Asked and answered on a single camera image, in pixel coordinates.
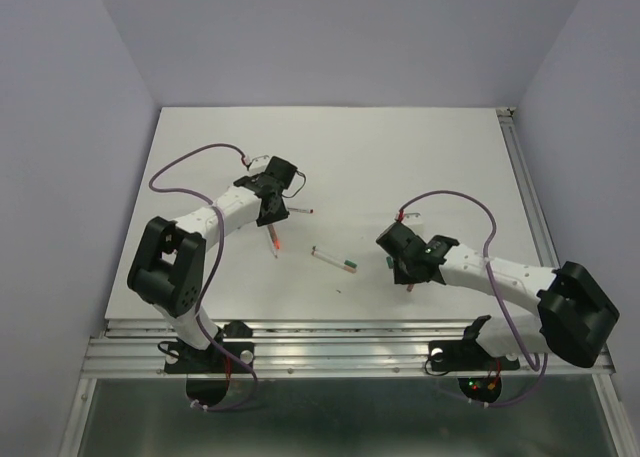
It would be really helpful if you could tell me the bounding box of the red capped marker pen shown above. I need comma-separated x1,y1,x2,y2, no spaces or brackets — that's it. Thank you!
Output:
288,207,314,214

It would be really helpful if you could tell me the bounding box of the orange marker clear cap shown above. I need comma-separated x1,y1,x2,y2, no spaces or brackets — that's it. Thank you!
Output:
267,224,280,258

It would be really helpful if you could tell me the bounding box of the brown capped marker pen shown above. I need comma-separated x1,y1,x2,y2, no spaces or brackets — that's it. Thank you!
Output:
310,246,359,274

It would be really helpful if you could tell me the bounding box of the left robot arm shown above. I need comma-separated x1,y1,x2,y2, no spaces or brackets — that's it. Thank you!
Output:
127,157,300,371

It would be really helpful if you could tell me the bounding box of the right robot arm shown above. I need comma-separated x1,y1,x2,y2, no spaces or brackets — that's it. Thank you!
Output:
376,222,620,372

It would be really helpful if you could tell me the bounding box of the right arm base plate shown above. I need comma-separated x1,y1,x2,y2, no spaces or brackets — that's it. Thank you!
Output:
424,315,520,376

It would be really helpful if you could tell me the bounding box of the right side aluminium rail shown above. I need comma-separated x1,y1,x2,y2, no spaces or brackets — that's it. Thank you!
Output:
496,107,560,267

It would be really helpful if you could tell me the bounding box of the aluminium frame rail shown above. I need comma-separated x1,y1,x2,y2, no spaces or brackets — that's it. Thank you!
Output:
82,319,614,378

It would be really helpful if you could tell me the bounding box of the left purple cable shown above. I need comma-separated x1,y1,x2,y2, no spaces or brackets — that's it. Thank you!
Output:
148,144,259,412

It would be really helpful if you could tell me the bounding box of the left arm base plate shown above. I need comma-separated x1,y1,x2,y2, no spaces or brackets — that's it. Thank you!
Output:
157,320,255,375

